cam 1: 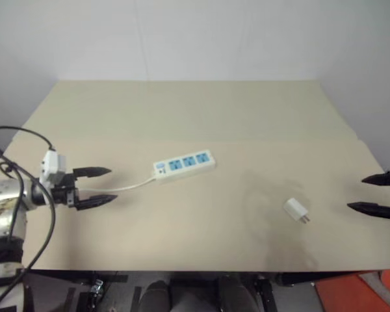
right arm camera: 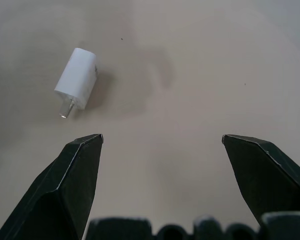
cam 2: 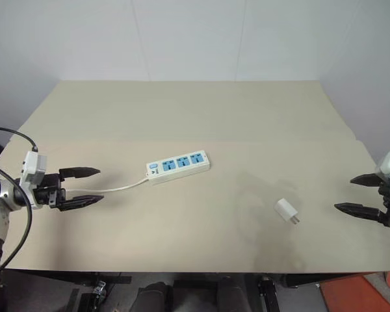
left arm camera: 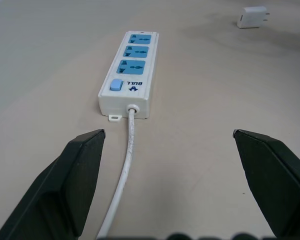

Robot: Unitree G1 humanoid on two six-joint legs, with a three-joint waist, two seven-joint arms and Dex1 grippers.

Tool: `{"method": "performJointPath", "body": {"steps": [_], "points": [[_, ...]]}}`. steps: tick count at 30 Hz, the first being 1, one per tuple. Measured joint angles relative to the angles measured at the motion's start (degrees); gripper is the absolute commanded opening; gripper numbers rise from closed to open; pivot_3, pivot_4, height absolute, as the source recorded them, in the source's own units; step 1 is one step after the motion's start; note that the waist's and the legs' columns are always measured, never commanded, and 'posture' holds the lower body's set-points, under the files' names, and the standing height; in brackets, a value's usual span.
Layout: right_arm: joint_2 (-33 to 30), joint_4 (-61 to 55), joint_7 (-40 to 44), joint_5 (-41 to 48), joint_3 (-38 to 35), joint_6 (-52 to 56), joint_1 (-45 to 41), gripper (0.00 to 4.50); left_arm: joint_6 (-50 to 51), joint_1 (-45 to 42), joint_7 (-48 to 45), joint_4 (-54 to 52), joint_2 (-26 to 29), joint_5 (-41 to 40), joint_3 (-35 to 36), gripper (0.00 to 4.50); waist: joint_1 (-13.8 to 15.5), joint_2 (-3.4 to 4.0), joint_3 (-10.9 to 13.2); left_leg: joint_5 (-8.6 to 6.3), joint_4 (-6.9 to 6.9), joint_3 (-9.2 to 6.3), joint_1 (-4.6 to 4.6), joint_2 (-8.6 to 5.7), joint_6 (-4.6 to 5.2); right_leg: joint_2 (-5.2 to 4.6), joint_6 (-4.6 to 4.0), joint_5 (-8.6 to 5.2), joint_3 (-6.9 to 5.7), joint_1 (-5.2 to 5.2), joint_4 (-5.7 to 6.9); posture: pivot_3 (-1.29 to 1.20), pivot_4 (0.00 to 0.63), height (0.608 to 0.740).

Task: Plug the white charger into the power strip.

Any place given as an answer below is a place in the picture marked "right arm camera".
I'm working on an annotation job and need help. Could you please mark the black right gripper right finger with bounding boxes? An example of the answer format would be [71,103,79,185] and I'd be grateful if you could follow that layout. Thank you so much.
[221,134,300,228]

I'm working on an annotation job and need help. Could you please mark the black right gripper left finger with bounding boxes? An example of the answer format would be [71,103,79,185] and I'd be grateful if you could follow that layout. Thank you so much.
[0,133,104,240]

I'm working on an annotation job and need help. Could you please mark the white plug adapter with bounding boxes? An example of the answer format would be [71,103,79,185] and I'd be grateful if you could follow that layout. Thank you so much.
[54,47,99,119]

